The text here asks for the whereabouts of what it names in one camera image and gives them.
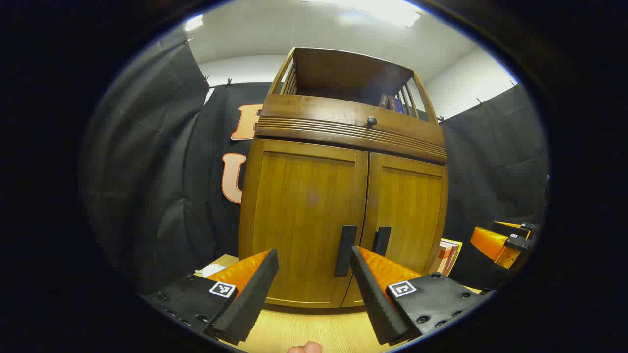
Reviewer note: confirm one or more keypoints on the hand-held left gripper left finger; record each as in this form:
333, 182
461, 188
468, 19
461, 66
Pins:
250, 299

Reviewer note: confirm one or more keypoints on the maroon book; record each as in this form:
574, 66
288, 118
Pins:
392, 103

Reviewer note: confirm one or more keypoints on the yellow book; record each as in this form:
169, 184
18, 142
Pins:
456, 242

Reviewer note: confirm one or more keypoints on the wooden shoe cabinet door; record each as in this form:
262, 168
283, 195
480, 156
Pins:
294, 206
412, 211

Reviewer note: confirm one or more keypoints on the black backdrop cloth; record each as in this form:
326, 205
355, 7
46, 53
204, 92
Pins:
162, 196

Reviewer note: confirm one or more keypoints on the wooden double-door shoe cabinet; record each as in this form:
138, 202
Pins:
343, 68

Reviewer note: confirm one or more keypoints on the small white object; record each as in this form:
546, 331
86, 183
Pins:
211, 270

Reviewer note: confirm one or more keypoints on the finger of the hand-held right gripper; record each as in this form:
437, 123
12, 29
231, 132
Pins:
520, 226
490, 242

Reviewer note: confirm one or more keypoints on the brown book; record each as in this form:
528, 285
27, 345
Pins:
383, 100

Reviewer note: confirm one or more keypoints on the red book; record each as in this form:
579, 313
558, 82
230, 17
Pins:
453, 262

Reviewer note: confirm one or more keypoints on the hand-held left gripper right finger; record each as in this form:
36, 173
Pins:
375, 299

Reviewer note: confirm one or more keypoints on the ribbed wooden drawer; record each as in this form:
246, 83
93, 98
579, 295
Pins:
319, 110

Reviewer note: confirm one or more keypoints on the blue book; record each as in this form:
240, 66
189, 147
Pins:
400, 106

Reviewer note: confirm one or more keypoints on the white orange book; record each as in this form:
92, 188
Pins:
440, 257

